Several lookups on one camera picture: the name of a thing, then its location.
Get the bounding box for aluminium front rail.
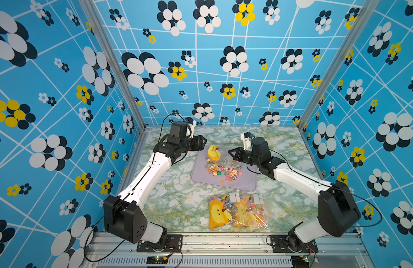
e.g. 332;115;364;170
82;232;374;268

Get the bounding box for aluminium corner post right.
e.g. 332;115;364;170
298;0;380;132

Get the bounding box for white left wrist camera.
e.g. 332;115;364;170
185;117;196;138

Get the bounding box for ziploc bag with yellow duck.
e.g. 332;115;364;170
206;145;241;170

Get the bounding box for aluminium corner post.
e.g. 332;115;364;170
80;0;146;133
298;0;380;132

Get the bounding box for left green circuit board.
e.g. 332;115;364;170
146;256;169;266

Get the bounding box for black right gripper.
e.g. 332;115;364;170
228;147;261;168

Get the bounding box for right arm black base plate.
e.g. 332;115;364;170
266;234;319;254

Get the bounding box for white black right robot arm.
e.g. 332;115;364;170
228;137;361;252

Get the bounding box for green circuit board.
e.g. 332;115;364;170
146;256;169;266
291;256;314;268

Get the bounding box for aluminium corner post left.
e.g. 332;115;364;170
80;0;146;133

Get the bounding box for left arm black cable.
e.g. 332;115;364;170
83;113;194;262

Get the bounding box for lilac plastic tray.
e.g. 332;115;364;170
191;144;258;192

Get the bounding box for ziploc bag of candies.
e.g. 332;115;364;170
208;191;270;230

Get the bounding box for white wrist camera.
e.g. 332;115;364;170
241;132;255;151
185;117;196;138

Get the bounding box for right green circuit board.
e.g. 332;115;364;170
291;256;314;268

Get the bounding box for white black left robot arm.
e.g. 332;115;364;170
104;117;207;250

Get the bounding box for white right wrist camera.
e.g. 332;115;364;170
241;132;255;151

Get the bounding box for pile of colourful candies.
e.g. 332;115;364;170
206;160;243;185

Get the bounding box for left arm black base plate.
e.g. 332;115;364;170
137;234;183;253

